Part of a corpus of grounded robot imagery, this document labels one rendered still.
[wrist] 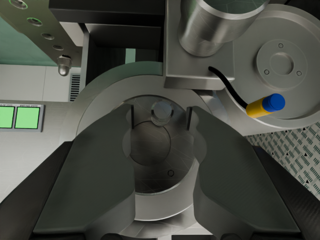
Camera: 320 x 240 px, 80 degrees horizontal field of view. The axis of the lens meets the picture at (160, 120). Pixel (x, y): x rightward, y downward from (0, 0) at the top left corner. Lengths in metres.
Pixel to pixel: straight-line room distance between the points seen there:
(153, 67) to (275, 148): 0.21
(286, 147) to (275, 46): 0.14
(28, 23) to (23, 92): 3.02
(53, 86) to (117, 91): 3.13
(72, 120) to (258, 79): 0.17
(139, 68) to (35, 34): 0.34
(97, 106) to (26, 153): 0.42
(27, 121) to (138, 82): 0.44
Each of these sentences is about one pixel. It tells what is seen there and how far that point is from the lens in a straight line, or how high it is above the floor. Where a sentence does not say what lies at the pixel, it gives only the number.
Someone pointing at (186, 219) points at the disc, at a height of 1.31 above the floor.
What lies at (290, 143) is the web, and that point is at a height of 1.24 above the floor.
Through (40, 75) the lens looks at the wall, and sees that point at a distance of 3.43.
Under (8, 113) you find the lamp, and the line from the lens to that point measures 0.60.
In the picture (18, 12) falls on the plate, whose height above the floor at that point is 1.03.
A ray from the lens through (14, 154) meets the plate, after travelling 0.59.
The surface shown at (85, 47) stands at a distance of 0.20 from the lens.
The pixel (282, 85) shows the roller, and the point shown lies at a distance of 0.21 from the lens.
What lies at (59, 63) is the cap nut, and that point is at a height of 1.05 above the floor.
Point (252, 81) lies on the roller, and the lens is 0.20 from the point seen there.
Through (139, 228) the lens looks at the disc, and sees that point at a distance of 0.17.
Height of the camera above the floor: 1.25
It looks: 9 degrees down
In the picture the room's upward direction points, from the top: 179 degrees counter-clockwise
